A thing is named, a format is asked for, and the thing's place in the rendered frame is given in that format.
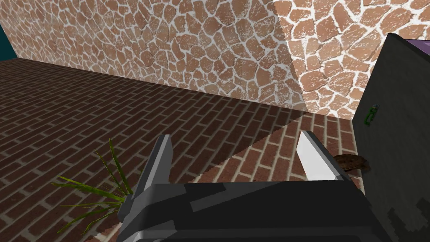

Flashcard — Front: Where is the brown round object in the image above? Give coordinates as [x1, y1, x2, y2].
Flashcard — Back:
[333, 154, 370, 174]

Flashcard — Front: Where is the green grass plant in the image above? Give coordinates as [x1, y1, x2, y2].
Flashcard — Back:
[51, 137, 135, 235]

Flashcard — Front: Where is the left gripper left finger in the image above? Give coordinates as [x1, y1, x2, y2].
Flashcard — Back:
[131, 134, 174, 200]

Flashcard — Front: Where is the green cabinet handle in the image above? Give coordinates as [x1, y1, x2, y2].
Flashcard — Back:
[364, 104, 380, 126]

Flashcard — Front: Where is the dark grey cabinet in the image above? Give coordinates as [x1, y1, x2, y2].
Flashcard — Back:
[351, 33, 430, 242]

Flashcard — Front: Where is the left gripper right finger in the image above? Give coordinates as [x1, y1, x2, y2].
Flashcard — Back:
[296, 131, 352, 182]

